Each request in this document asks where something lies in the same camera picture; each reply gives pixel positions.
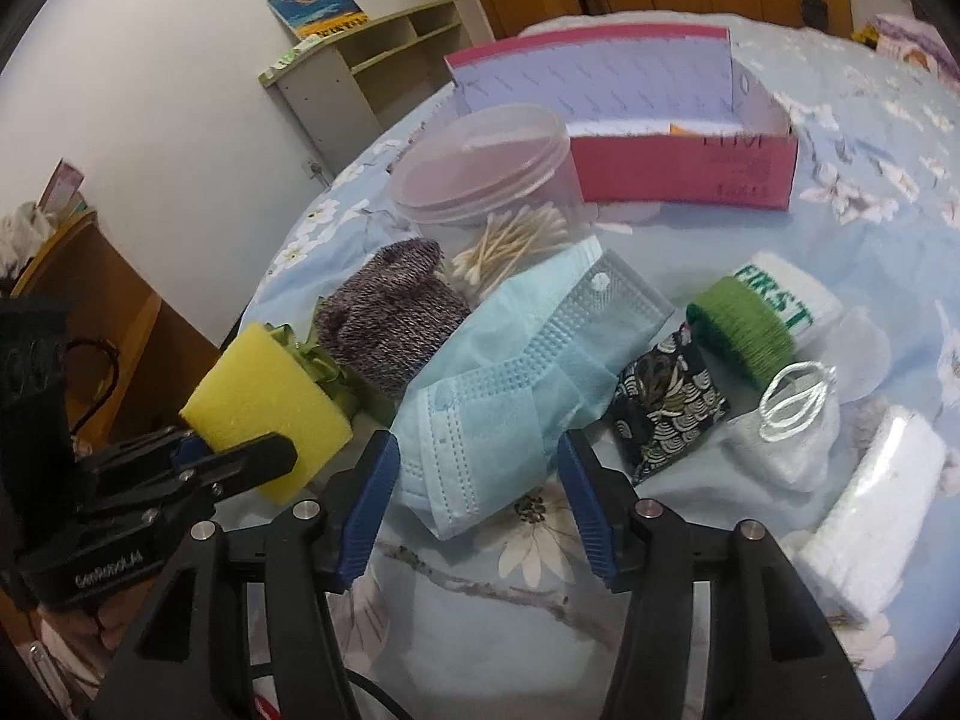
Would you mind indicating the pink cardboard box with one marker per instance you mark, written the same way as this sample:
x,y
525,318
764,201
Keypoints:
x,y
675,172

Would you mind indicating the white face mask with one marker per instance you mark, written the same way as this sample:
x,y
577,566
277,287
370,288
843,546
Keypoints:
x,y
787,442

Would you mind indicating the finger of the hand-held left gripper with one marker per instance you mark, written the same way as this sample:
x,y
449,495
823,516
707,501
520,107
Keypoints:
x,y
247,457
191,451

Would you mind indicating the orange cloth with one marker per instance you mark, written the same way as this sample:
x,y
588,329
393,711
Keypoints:
x,y
688,130

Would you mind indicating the green and white sock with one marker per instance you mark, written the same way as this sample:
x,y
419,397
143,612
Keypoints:
x,y
750,330

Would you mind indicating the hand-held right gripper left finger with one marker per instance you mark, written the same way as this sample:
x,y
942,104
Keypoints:
x,y
371,495

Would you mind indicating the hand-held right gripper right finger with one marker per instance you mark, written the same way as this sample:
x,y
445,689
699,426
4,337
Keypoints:
x,y
589,510

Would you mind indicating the yellow sponge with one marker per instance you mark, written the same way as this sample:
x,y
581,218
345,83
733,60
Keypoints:
x,y
262,397

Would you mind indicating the blue face mask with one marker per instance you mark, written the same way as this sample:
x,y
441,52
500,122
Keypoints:
x,y
480,457

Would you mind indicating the wall power outlet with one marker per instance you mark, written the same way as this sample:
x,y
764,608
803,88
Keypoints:
x,y
316,169

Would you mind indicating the blue and yellow painting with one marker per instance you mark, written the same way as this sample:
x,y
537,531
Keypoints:
x,y
319,7

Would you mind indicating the white crumpled cloth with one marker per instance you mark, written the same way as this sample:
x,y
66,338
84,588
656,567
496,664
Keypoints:
x,y
26,240

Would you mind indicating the green and white packet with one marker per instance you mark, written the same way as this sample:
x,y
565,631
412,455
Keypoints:
x,y
304,51

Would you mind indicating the beige open shelf unit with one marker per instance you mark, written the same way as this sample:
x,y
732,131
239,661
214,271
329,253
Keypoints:
x,y
322,97

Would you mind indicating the clear plastic container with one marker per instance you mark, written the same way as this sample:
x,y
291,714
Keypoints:
x,y
480,157

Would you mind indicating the pink purple pillow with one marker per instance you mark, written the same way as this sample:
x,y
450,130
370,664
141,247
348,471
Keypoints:
x,y
911,45

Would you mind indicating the purple knit sock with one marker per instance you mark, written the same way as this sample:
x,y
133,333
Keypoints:
x,y
390,315

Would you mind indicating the pile of cotton swabs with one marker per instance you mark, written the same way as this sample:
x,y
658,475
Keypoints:
x,y
510,247

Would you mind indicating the black patterned pouch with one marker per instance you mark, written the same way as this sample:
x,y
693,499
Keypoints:
x,y
667,405

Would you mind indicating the small black bag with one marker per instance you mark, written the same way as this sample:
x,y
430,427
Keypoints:
x,y
814,12

